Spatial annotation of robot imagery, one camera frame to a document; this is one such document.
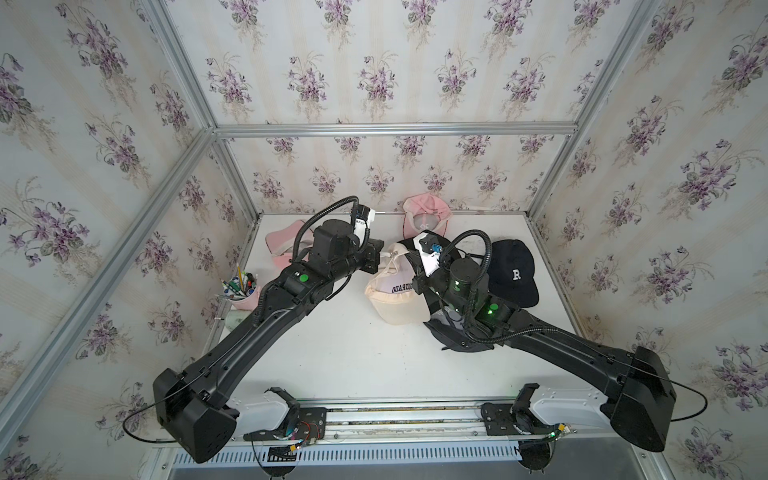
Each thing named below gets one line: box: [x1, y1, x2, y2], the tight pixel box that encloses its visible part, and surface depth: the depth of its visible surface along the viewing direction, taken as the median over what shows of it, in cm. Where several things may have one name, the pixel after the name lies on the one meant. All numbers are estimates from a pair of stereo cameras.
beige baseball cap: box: [365, 242, 431, 326], surface depth 82 cm
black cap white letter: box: [487, 239, 539, 308], surface depth 98 cm
